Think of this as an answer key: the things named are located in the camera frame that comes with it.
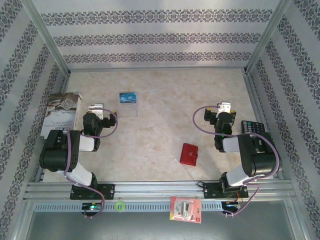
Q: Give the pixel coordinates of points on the blue card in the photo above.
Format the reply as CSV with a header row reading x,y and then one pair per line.
x,y
128,98

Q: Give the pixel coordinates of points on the red card holder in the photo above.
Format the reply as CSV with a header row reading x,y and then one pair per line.
x,y
188,153

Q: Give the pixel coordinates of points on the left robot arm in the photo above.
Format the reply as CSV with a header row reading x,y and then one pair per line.
x,y
57,150

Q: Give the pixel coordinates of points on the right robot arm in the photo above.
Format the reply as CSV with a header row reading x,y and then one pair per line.
x,y
262,155

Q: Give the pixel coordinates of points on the black remote control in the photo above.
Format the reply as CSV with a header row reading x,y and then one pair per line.
x,y
252,126

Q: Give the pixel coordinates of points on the paperback book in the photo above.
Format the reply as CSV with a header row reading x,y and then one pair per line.
x,y
62,112

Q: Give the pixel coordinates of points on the green tape roll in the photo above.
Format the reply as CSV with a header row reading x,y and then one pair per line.
x,y
120,206

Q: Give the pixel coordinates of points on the red blister pack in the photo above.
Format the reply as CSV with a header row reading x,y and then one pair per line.
x,y
185,210

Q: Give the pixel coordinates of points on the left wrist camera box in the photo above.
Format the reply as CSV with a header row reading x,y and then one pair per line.
x,y
96,109

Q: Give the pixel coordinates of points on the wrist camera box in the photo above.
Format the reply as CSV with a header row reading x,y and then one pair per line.
x,y
224,108
96,109

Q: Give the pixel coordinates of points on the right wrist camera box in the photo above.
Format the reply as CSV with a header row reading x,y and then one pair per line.
x,y
224,108

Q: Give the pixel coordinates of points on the aluminium frame rail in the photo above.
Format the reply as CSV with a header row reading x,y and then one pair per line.
x,y
65,82
255,100
155,68

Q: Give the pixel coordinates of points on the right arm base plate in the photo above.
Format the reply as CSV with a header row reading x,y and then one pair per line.
x,y
210,191

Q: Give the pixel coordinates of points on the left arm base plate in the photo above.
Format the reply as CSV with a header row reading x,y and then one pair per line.
x,y
107,191

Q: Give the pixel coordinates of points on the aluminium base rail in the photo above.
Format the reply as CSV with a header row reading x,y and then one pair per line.
x,y
155,188

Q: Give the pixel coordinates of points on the aluminium frame post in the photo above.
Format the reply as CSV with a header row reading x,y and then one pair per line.
x,y
45,35
267,37

